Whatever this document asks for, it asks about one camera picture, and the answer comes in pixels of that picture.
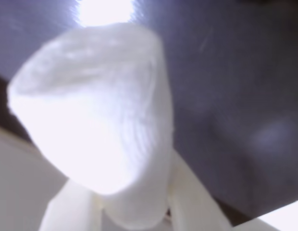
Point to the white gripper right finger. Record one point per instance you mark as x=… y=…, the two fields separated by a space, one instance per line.
x=187 y=197

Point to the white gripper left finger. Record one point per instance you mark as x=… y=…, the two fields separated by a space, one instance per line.
x=72 y=209

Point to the white gauze roll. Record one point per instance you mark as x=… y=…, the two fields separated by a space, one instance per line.
x=91 y=120

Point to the black table mat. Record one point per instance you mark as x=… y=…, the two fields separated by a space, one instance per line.
x=235 y=84

